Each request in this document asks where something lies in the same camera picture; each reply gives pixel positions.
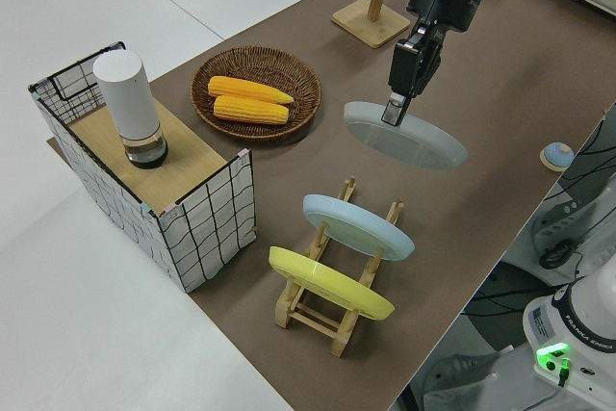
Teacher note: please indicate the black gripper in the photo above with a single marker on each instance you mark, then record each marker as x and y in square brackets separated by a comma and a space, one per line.
[447, 2]

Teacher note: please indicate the gray plate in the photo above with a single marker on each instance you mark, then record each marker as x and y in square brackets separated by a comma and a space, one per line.
[423, 141]

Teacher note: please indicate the light blue plate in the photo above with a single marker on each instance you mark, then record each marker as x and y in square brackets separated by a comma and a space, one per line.
[356, 228]

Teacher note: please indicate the yellow plate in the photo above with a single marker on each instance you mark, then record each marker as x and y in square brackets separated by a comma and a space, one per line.
[327, 281]

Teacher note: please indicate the wooden plate rack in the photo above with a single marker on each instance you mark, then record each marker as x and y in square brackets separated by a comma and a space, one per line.
[285, 310]

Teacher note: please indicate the wooden mug tree stand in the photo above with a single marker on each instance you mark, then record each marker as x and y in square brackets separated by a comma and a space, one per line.
[370, 26]

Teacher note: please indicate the brown table mat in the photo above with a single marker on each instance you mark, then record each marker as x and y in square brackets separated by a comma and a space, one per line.
[481, 93]

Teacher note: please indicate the yellow corn cob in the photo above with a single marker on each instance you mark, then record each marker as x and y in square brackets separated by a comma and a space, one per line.
[245, 89]
[250, 110]

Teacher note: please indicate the round wicker basket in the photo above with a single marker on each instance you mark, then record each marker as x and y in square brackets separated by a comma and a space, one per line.
[255, 57]

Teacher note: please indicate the small blue cup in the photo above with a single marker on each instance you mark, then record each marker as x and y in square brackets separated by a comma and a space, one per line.
[556, 153]

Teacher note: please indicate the white cylinder bottle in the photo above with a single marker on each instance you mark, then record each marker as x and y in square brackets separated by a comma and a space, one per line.
[127, 93]

